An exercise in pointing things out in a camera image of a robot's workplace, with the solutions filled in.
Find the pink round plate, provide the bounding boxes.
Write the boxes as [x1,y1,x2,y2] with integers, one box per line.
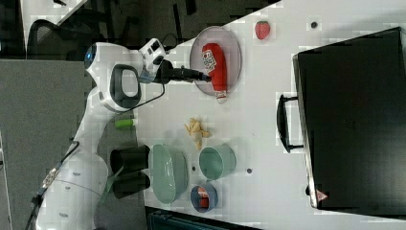
[189,26,241,93]

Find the blue bowl with fruit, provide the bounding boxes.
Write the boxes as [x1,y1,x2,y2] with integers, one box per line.
[190,183,218,213]

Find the black office chair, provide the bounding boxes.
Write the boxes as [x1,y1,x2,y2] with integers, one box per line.
[27,19,106,61]

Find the green mug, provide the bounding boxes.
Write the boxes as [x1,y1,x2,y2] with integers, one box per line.
[199,145,237,180]

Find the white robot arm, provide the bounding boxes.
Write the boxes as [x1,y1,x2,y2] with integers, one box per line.
[35,38,212,230]

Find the red ketchup bottle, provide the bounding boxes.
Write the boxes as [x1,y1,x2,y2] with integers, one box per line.
[202,43,228,104]

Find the green slotted spatula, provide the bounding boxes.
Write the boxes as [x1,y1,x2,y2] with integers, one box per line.
[100,167,124,203]

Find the green perforated colander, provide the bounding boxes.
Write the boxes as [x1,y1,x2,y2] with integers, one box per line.
[149,145,189,204]

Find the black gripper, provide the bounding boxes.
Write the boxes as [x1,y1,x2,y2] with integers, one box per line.
[155,59,212,84]

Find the peeled banana toy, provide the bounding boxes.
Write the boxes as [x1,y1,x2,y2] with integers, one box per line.
[184,118,211,150]

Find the black cylindrical pot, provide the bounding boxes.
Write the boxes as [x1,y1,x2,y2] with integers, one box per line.
[110,145,150,173]

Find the red strawberry toy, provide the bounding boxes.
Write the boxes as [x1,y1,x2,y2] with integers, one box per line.
[255,21,271,40]

